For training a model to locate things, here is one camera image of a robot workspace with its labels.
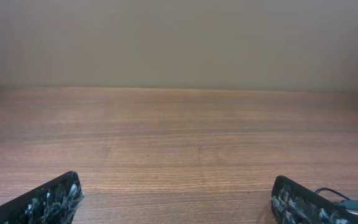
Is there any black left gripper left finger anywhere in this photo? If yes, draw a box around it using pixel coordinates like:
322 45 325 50
0 171 84 224

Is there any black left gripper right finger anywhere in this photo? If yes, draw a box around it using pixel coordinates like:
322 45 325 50
271 175 358 224

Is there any black USB cable bundle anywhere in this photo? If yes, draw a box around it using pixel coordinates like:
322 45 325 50
314 187 358 218

